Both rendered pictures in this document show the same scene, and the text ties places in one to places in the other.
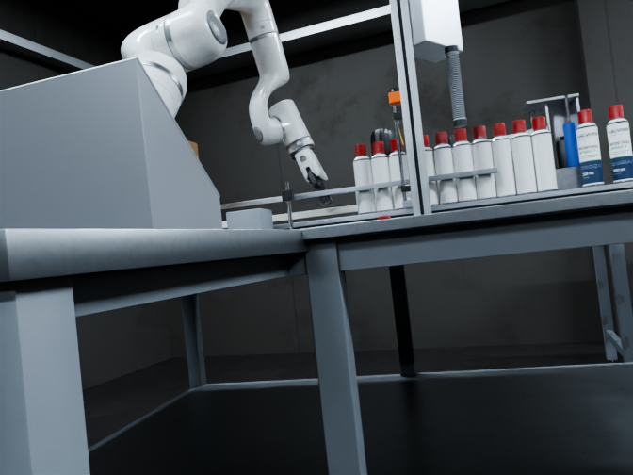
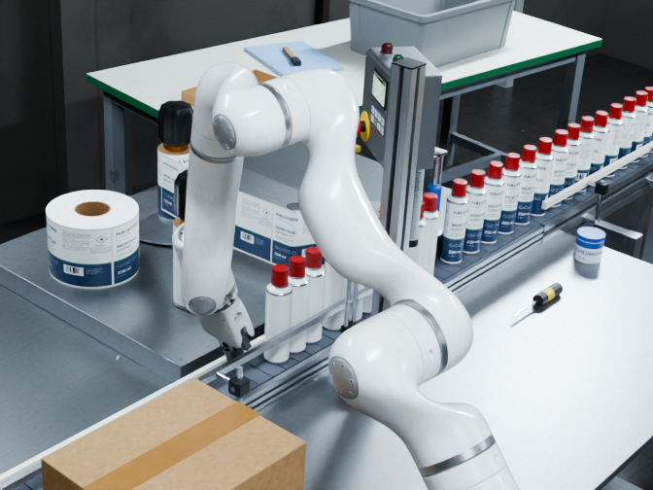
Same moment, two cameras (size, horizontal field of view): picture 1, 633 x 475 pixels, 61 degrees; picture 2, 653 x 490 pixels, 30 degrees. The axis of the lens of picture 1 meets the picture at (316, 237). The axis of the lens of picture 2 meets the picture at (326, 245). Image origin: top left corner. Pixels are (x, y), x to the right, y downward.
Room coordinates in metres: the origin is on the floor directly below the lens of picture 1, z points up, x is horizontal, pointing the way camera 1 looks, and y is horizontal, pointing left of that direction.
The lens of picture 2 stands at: (0.61, 1.68, 2.19)
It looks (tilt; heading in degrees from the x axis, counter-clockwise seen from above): 27 degrees down; 295
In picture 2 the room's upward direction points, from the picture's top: 4 degrees clockwise
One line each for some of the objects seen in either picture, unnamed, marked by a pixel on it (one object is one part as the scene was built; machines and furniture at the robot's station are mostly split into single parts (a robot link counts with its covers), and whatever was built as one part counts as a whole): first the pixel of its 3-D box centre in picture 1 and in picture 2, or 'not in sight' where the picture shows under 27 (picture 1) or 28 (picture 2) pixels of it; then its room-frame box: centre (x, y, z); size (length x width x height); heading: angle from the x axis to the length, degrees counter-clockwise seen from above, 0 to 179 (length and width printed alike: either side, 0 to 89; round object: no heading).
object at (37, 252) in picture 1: (47, 268); not in sight; (0.98, 0.49, 0.81); 0.90 x 0.90 x 0.04; 69
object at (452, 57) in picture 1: (455, 87); (413, 196); (1.41, -0.41, 1.18); 0.04 x 0.04 x 0.21
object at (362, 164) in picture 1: (364, 179); (278, 313); (1.57, -0.16, 0.98); 0.05 x 0.05 x 0.20
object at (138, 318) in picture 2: not in sight; (206, 255); (1.95, -0.49, 0.86); 0.80 x 0.67 x 0.05; 77
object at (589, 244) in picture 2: not in sight; (589, 245); (1.18, -1.04, 0.86); 0.07 x 0.07 x 0.07
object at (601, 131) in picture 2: not in sight; (596, 148); (1.28, -1.39, 0.98); 0.05 x 0.05 x 0.20
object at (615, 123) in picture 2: not in sight; (610, 140); (1.26, -1.47, 0.98); 0.05 x 0.05 x 0.20
